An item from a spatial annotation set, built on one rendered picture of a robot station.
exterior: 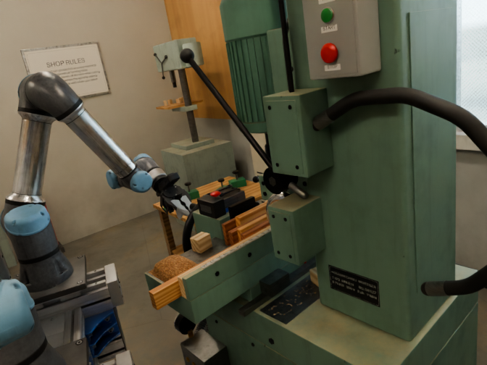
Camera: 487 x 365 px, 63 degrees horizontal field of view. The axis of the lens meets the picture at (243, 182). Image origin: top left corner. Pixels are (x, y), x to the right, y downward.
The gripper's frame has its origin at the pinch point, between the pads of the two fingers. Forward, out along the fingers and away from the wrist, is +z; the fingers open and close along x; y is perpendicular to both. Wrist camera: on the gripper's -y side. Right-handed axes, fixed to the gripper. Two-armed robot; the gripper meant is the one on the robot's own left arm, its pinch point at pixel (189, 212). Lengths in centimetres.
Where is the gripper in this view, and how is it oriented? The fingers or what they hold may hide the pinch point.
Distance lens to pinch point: 137.6
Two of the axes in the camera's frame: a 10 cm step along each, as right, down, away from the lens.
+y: -1.6, 7.5, 6.4
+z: 6.2, 5.9, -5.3
